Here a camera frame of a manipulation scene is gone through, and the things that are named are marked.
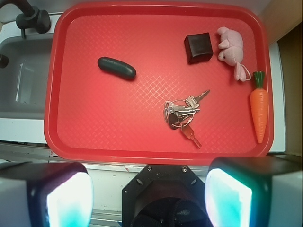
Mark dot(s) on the red plastic tray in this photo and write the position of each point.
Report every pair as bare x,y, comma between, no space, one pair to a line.
93,115

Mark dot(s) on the black box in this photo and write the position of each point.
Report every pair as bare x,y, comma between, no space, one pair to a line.
198,48

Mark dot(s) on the black faucet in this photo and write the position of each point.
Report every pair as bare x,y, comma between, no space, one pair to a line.
30,18

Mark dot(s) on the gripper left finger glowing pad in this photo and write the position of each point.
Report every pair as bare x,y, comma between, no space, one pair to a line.
45,195

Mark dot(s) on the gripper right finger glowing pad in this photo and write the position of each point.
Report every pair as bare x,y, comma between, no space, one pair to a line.
255,191

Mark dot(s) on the bunch of silver keys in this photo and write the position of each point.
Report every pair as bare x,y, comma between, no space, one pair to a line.
179,114

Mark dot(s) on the black sink knob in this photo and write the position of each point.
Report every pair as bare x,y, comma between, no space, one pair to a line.
4,60

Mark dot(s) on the grey sink basin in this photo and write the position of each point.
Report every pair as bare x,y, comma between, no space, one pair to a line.
23,82

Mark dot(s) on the dark green toy cucumber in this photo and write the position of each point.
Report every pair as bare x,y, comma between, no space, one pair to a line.
117,67

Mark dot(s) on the pink plush pig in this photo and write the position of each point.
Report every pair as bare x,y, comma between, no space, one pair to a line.
232,53

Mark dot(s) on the orange toy carrot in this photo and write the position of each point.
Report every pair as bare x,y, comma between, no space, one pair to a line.
259,103

